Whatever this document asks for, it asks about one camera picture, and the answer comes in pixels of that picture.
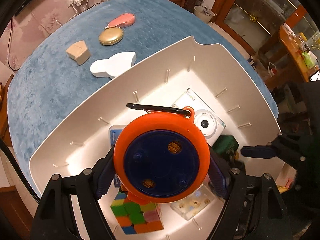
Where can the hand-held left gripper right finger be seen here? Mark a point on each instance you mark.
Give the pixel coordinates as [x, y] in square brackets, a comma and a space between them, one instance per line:
[220, 178]

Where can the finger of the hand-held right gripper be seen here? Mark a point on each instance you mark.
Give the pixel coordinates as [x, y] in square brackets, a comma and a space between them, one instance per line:
[257, 152]

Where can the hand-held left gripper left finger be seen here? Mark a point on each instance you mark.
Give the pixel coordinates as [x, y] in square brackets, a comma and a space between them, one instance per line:
[105, 177]

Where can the green cube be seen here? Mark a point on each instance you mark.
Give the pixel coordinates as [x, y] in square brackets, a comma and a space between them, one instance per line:
[225, 146]

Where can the clear box with small figures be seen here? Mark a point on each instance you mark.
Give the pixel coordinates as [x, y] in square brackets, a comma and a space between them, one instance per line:
[192, 205]

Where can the clear box with blue label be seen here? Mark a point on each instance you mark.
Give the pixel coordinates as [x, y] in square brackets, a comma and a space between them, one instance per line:
[113, 136]

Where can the colourful puzzle cube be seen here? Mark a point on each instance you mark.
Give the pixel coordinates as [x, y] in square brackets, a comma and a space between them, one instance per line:
[135, 215]

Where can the white toy camera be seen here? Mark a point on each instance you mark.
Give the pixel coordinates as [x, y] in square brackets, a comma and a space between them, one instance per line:
[207, 122]

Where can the orange round reel with carabiner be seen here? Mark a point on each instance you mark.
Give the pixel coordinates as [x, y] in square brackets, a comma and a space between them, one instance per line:
[160, 160]

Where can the white plastic tray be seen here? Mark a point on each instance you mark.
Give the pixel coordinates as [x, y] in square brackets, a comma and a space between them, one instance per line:
[160, 90]

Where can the wooden shelf with jars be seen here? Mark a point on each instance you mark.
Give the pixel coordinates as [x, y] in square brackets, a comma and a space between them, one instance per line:
[297, 52]

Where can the blue plush blanket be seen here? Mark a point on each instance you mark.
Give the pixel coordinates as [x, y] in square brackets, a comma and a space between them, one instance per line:
[62, 92]

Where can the white flat shaped piece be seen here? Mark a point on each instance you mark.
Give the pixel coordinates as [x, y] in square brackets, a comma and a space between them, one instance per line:
[112, 65]

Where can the glass door cabinet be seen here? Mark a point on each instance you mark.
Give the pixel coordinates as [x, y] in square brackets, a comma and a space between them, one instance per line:
[262, 7]

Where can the beige wooden block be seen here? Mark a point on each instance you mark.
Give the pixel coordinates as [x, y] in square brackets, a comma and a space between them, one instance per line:
[78, 52]

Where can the gold oval compact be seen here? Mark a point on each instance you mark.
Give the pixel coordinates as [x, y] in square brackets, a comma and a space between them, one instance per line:
[111, 37]

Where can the white bucket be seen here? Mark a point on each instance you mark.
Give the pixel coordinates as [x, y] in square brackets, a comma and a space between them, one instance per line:
[203, 13]

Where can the pink computer mouse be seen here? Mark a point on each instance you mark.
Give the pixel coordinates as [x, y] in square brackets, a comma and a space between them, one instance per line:
[123, 20]

